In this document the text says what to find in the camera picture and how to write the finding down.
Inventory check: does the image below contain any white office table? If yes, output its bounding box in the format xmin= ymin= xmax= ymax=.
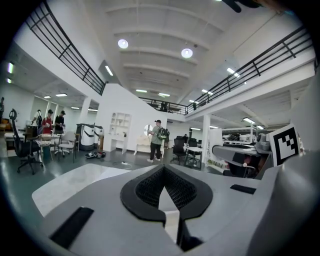
xmin=184 ymin=146 xmax=203 ymax=170

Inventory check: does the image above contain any white dressing table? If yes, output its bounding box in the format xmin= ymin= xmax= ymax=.
xmin=133 ymin=134 xmax=152 ymax=156

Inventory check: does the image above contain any white shelf cabinet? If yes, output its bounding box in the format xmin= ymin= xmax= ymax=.
xmin=102 ymin=112 xmax=133 ymax=154

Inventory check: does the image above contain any black balcony railing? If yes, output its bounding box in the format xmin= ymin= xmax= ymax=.
xmin=24 ymin=0 xmax=109 ymax=96
xmin=184 ymin=24 xmax=315 ymax=116
xmin=138 ymin=96 xmax=188 ymax=116

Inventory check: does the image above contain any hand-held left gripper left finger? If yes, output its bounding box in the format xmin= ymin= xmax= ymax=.
xmin=41 ymin=164 xmax=184 ymax=256

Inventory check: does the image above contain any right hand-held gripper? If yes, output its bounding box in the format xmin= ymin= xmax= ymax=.
xmin=211 ymin=123 xmax=301 ymax=168

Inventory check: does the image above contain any pile of shoes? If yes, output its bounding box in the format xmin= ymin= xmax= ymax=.
xmin=84 ymin=150 xmax=107 ymax=159

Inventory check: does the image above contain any grey office chair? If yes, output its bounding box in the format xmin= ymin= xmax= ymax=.
xmin=53 ymin=131 xmax=77 ymax=164

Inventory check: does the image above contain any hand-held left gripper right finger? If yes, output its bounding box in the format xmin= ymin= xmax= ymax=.
xmin=163 ymin=164 xmax=271 ymax=256

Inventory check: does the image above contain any black mesh office chair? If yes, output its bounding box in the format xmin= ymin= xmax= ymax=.
xmin=8 ymin=108 xmax=45 ymax=176

